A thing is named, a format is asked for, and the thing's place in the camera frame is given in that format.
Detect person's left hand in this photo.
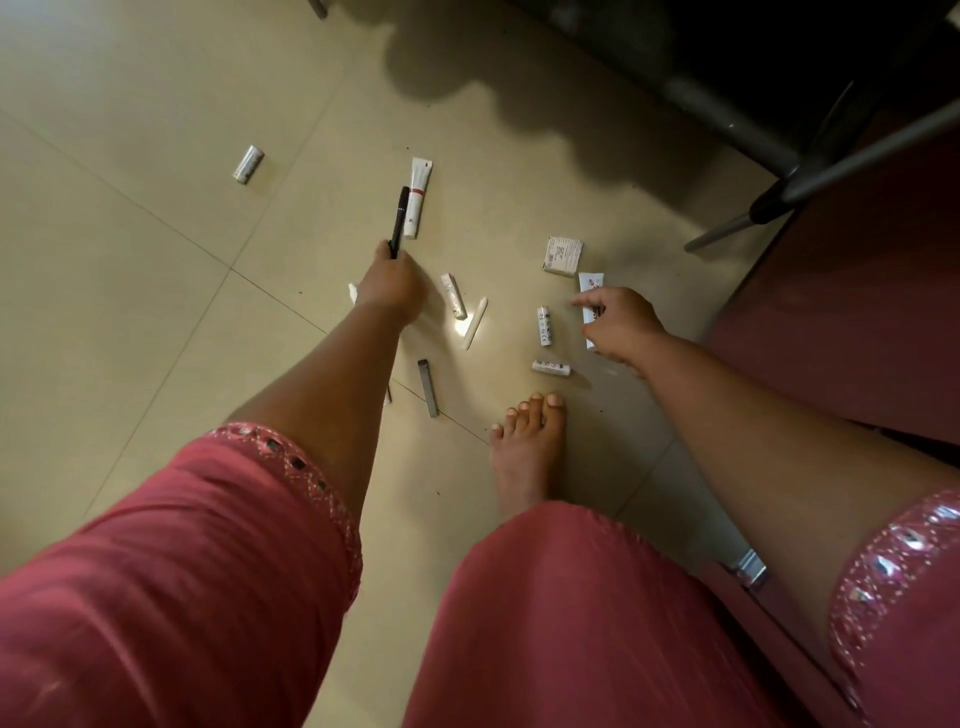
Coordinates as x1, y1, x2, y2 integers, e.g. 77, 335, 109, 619
354, 241, 430, 329

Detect person's right hand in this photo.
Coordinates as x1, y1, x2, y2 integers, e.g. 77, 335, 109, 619
571, 286, 669, 376

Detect small tubes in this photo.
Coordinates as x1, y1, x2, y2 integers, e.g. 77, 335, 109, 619
577, 271, 606, 352

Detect short white tube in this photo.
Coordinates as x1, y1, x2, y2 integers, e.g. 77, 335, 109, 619
439, 272, 469, 322

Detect white square sachet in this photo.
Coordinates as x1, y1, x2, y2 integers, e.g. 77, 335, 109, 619
542, 236, 585, 279

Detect white tube with black cap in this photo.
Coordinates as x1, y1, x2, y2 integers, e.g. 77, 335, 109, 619
403, 157, 434, 240

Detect grey metal stick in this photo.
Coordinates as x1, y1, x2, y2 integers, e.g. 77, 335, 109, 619
416, 358, 441, 419

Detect black shoe rack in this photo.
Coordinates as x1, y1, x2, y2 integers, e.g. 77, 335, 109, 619
307, 0, 960, 253

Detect person's left forearm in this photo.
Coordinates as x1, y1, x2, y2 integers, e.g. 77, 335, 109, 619
224, 299, 410, 526

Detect person's right forearm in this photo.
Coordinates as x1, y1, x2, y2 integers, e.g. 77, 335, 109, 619
633, 329, 960, 646

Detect person's left foot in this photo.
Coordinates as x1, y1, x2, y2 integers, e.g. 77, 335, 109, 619
488, 392, 569, 519

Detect pink embroidered tunic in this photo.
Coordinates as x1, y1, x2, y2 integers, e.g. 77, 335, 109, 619
0, 423, 960, 728

